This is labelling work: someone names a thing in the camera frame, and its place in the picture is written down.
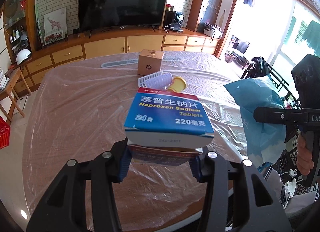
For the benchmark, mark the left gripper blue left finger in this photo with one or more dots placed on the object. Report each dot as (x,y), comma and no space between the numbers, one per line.
(62,207)

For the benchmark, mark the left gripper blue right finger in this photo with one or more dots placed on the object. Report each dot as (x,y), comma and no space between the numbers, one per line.
(236,194)

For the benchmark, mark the light blue drawstring bag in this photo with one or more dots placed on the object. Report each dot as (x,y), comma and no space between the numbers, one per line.
(258,98)

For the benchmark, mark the blue naproxen tablet box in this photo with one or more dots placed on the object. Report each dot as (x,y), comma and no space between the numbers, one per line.
(166,128)

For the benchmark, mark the lavender hair roller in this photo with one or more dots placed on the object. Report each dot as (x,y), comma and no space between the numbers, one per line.
(158,80)

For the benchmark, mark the brown loreal cardboard box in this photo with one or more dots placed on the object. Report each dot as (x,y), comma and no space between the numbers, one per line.
(149,61)

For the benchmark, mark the right hand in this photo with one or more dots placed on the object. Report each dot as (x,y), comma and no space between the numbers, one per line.
(304,156)

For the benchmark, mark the black jacket on chair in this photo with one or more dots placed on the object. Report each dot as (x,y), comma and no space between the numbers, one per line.
(258,68)

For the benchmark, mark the potted plant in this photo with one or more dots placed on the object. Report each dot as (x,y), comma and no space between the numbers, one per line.
(229,56)

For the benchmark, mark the black coffee machine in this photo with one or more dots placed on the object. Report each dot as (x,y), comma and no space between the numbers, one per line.
(173,21)

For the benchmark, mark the wooden tv cabinet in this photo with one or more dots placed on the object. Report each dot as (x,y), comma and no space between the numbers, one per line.
(87,46)

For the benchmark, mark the white helmet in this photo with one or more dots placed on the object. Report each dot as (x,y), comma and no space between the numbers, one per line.
(22,55)

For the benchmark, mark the grey table edge strip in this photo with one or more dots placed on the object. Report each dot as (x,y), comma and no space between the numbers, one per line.
(133,61)

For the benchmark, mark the black flat television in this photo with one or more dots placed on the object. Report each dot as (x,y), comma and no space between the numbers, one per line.
(98,14)

